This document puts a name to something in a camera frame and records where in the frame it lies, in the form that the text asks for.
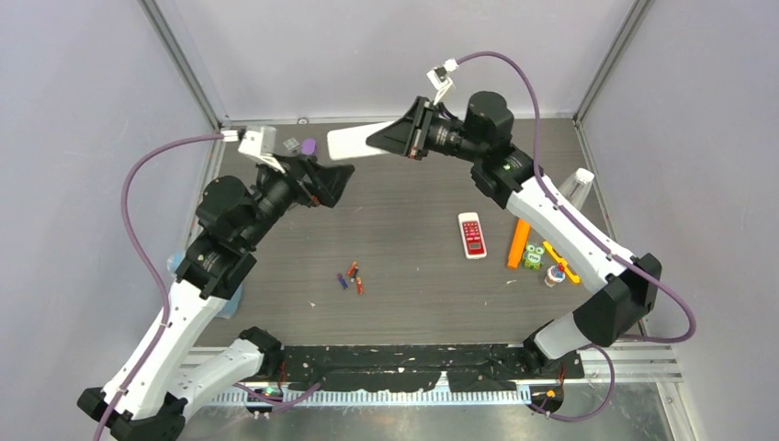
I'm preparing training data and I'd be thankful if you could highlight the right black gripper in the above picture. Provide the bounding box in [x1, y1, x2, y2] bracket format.
[365, 98, 483, 164]

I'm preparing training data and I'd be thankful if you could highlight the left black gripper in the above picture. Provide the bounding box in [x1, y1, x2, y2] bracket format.
[241, 152, 352, 248]

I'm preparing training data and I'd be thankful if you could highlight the white remote control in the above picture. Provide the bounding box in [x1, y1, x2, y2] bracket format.
[326, 121, 392, 161]

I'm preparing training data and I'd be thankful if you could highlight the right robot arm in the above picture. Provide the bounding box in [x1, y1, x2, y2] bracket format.
[366, 91, 661, 378]

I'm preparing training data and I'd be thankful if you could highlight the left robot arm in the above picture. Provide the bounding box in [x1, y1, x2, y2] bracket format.
[77, 156, 355, 440]

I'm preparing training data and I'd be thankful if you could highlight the red and white remote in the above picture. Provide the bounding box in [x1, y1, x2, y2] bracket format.
[457, 212, 487, 260]

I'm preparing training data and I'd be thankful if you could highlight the purple plastic cup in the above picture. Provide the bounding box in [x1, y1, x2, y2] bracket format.
[300, 138, 318, 156]

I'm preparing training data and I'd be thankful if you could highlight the purple battery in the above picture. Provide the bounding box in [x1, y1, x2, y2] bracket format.
[336, 273, 349, 289]

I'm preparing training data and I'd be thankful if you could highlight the blue plastic bottle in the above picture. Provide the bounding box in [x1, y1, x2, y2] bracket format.
[166, 251, 243, 320]

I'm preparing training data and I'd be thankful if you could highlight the green owl toy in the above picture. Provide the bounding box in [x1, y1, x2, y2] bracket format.
[522, 243, 546, 270]

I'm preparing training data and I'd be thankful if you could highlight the yellow toy piece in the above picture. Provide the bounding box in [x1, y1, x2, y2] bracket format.
[542, 241, 581, 285]

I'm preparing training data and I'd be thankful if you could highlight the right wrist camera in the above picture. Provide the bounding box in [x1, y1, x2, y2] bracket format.
[426, 59, 458, 105]

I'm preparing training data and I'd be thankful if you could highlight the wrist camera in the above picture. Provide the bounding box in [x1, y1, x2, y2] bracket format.
[220, 126, 287, 175]
[426, 59, 458, 105]

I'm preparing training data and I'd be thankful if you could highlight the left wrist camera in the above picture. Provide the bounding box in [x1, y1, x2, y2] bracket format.
[220, 126, 287, 175]

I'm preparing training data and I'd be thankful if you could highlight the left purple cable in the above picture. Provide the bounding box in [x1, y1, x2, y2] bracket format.
[91, 133, 239, 441]

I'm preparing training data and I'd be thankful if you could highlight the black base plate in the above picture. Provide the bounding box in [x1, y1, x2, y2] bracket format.
[283, 343, 584, 392]

